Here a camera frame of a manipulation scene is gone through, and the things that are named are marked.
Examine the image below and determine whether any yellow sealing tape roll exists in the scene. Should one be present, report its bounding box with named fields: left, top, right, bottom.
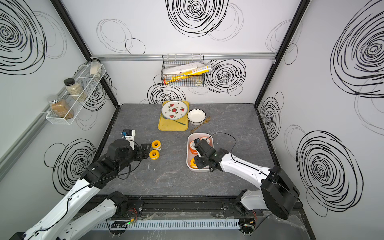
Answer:
left=152, top=140, right=162, bottom=151
left=190, top=159, right=198, bottom=169
left=150, top=150, right=160, bottom=160

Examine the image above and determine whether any orange sealing tape roll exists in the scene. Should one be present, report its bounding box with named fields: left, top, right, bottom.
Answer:
left=200, top=137, right=211, bottom=145
left=189, top=141, right=198, bottom=155

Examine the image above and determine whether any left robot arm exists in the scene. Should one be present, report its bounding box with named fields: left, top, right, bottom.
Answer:
left=11, top=139, right=152, bottom=240

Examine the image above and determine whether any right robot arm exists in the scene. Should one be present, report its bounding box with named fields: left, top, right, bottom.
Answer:
left=194, top=139, right=300, bottom=220

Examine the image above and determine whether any white storage box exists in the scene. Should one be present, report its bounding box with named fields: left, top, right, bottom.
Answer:
left=186, top=133, right=214, bottom=172

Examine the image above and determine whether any yellow white foil box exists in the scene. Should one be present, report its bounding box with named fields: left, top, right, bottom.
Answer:
left=161, top=62, right=212, bottom=87

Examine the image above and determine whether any yellow plastic tray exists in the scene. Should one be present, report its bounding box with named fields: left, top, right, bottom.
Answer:
left=158, top=101, right=190, bottom=132

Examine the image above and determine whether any white scalloped bowl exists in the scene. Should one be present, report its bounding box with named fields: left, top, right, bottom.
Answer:
left=188, top=109, right=206, bottom=126

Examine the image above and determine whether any purple teal fork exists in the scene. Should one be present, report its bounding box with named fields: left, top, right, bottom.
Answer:
left=161, top=114, right=186, bottom=126

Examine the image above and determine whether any watermelon pattern plate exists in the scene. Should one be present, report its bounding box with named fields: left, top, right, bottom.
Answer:
left=161, top=101, right=188, bottom=120

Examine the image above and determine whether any black lid spice jar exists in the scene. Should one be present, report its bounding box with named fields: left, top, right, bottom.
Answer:
left=64, top=78, right=87, bottom=102

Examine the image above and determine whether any brown spice jar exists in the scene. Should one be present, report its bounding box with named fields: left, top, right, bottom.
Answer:
left=47, top=95, right=74, bottom=120

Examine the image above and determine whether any white spice jar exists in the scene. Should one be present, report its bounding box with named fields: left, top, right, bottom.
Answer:
left=90, top=59, right=102, bottom=78

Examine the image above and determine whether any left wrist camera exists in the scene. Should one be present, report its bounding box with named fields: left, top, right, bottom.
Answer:
left=121, top=129, right=136, bottom=150

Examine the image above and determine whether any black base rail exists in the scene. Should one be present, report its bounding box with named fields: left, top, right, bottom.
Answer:
left=126, top=196, right=253, bottom=217

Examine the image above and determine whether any white slotted cable duct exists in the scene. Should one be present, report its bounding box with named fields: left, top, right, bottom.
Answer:
left=93, top=219, right=240, bottom=231

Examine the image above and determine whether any white wire spice rack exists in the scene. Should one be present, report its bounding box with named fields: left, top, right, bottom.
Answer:
left=46, top=61, right=108, bottom=131

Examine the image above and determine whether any black wire basket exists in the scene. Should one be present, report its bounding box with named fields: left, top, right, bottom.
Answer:
left=161, top=54, right=204, bottom=87

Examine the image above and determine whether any aluminium wall rail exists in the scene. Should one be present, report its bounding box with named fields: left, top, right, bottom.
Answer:
left=91, top=52, right=277, bottom=62

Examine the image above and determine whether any black corner frame post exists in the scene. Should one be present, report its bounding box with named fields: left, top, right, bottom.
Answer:
left=50, top=0, right=121, bottom=109

